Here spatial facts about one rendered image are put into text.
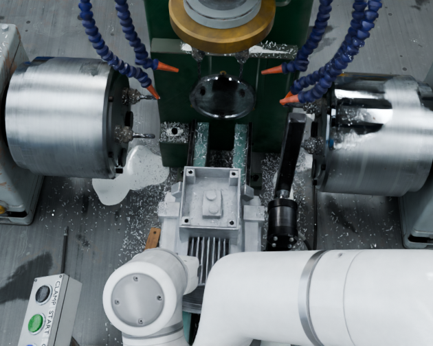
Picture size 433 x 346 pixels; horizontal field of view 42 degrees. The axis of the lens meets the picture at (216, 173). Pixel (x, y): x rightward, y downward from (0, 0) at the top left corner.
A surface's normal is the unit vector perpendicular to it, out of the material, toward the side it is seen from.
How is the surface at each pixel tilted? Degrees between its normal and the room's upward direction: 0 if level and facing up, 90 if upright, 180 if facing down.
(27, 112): 36
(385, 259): 44
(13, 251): 0
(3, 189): 90
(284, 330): 72
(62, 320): 61
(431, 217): 90
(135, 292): 30
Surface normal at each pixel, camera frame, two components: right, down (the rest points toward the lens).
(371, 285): -0.65, -0.40
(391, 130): -0.04, 0.00
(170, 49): 0.00, -0.53
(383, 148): -0.05, 0.26
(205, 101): -0.07, 0.85
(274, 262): -0.45, -0.83
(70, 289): 0.87, -0.20
